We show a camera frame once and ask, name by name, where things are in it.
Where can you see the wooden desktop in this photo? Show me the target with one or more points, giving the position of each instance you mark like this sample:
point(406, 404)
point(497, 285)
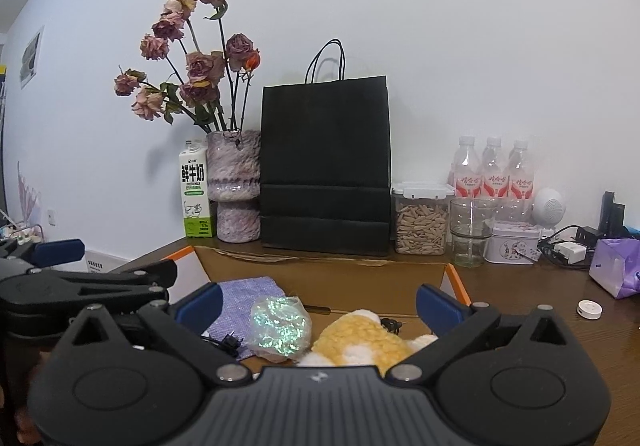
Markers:
point(525, 296)

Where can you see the clear container of seeds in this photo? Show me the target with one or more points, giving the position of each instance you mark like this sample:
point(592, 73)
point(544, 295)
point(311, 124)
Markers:
point(420, 226)

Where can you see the iridescent shiny pouch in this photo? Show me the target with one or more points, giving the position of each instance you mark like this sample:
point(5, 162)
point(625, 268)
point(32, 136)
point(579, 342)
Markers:
point(277, 326)

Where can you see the pink marbled vase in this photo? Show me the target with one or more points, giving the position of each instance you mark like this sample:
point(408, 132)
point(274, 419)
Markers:
point(232, 176)

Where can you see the small white round case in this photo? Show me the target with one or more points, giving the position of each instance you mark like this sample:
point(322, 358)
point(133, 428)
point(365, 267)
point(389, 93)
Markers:
point(588, 309)

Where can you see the white tin box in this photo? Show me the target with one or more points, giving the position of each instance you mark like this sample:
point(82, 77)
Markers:
point(510, 246)

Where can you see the purple knitted pouch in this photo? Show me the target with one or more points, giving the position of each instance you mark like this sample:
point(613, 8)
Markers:
point(245, 298)

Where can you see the wall poster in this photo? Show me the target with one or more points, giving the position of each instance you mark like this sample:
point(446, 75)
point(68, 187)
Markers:
point(31, 58)

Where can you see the dried pink roses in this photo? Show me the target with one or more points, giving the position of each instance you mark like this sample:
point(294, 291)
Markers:
point(205, 68)

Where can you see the white and yellow plush toy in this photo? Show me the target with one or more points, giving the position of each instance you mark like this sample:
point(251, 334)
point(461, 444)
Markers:
point(350, 341)

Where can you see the small black clip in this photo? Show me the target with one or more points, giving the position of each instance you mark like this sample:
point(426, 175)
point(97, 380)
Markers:
point(390, 324)
point(225, 341)

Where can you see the clear glass cup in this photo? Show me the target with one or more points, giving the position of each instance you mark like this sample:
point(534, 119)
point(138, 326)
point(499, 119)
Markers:
point(470, 236)

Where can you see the white wall outlet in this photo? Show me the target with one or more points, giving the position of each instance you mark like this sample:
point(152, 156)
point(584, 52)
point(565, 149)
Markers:
point(51, 216)

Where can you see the black upright device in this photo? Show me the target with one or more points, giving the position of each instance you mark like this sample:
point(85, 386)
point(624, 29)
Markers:
point(609, 211)

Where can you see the white printed box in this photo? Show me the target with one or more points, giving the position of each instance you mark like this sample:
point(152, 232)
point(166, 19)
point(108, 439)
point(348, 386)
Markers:
point(100, 261)

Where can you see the pink label water bottle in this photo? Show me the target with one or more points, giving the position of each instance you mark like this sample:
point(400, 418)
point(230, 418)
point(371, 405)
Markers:
point(467, 176)
point(495, 176)
point(521, 181)

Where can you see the red orange cardboard box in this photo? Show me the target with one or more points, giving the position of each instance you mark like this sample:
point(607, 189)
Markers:
point(350, 286)

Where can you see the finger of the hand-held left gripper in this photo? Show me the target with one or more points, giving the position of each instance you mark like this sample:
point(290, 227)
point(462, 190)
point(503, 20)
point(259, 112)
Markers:
point(125, 276)
point(60, 251)

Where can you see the purple tissue pack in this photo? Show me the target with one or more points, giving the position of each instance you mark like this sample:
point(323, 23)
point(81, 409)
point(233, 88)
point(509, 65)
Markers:
point(615, 268)

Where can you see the white round speaker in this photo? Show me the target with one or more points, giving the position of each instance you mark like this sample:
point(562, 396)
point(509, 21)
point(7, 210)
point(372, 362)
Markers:
point(549, 206)

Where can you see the white green milk carton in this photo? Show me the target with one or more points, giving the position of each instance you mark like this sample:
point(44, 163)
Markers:
point(197, 196)

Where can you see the black paper bag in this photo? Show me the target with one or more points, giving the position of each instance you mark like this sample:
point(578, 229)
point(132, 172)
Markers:
point(325, 166)

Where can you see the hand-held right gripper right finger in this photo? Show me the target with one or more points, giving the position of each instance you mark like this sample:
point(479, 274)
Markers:
point(437, 311)

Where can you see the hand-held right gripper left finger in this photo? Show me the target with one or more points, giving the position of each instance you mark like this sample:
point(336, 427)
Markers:
point(200, 308)

